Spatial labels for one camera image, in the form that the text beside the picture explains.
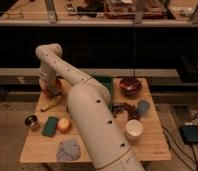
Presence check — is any white paper cup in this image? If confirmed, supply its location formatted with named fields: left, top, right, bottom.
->
left=125, top=119, right=143, bottom=140

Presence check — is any grey eraser block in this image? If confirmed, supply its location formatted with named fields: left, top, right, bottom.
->
left=46, top=88, right=60, bottom=95

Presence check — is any red yellow apple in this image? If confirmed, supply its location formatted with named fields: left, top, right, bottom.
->
left=57, top=118, right=71, bottom=133

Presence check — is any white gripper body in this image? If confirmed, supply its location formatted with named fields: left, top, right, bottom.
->
left=39, top=66, right=58, bottom=93

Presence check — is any blue grey cloth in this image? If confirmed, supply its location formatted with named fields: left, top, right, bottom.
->
left=56, top=139, right=81, bottom=162

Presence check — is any yellow banana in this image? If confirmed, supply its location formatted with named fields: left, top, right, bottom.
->
left=40, top=95, right=62, bottom=112

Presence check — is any black floor cable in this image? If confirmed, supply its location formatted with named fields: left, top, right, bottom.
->
left=161, top=106, right=198, bottom=171

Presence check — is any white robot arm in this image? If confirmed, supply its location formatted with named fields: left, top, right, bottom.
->
left=35, top=44, right=145, bottom=171

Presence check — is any green plastic tray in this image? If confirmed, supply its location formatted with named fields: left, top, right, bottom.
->
left=91, top=75, right=114, bottom=111

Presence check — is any black foot pedal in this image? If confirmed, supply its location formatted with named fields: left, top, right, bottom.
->
left=179, top=125, right=198, bottom=144

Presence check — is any green sponge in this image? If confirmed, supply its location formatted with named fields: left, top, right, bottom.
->
left=42, top=116, right=59, bottom=137

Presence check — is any small metal cup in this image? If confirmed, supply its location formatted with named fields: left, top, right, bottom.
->
left=24, top=115, right=40, bottom=131

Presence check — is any dark red bowl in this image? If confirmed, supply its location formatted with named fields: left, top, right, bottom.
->
left=119, top=77, right=142, bottom=97

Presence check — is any blue grey cup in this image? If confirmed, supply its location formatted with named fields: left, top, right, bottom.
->
left=137, top=100, right=150, bottom=115

